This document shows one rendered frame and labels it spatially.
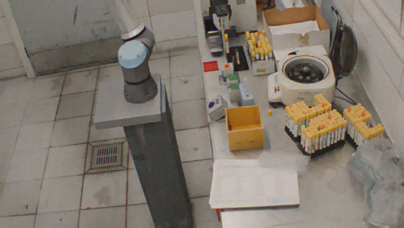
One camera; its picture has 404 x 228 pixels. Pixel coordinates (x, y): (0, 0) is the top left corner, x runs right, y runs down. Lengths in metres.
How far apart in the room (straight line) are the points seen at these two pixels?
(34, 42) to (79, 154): 1.19
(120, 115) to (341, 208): 0.97
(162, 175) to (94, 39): 1.90
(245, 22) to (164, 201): 0.99
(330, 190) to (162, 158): 0.88
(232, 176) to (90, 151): 1.73
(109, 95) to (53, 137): 1.44
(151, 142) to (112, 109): 0.25
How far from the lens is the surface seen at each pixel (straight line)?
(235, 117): 1.89
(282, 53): 2.20
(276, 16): 2.42
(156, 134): 2.14
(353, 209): 1.66
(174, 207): 2.52
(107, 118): 2.03
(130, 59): 1.96
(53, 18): 3.93
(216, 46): 2.32
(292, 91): 1.93
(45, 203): 3.10
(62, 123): 3.63
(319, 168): 1.77
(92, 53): 4.05
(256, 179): 1.72
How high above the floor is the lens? 2.18
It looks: 40 degrees down
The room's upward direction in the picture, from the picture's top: 9 degrees counter-clockwise
